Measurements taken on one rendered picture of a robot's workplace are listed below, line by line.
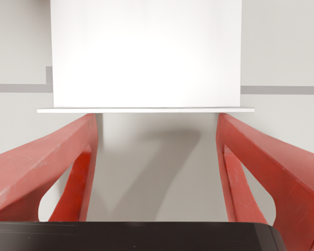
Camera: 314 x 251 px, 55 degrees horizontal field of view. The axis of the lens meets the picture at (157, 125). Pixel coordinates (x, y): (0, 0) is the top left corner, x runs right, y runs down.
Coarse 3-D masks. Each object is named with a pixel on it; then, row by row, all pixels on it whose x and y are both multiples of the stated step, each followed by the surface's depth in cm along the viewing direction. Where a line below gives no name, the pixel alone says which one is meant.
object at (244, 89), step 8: (0, 88) 14; (8, 88) 14; (16, 88) 14; (24, 88) 14; (32, 88) 14; (40, 88) 14; (48, 88) 14; (248, 88) 14; (256, 88) 14; (264, 88) 14; (272, 88) 14; (280, 88) 14; (288, 88) 14; (296, 88) 14; (304, 88) 14; (312, 88) 14
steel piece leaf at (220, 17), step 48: (96, 0) 13; (144, 0) 13; (192, 0) 13; (240, 0) 13; (96, 48) 14; (144, 48) 14; (192, 48) 14; (240, 48) 14; (96, 96) 14; (144, 96) 14; (192, 96) 14
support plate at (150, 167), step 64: (0, 0) 13; (256, 0) 14; (0, 64) 14; (256, 64) 14; (0, 128) 14; (128, 128) 14; (192, 128) 14; (256, 128) 14; (128, 192) 14; (192, 192) 14; (256, 192) 14
